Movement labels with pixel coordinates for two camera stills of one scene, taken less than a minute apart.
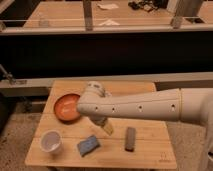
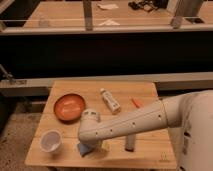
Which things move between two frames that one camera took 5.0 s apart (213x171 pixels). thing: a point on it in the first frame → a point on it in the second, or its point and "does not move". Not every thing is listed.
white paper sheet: x=106 y=6 does not move
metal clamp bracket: x=8 y=75 does not move
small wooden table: x=136 y=142 does not move
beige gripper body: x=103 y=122 → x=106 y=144
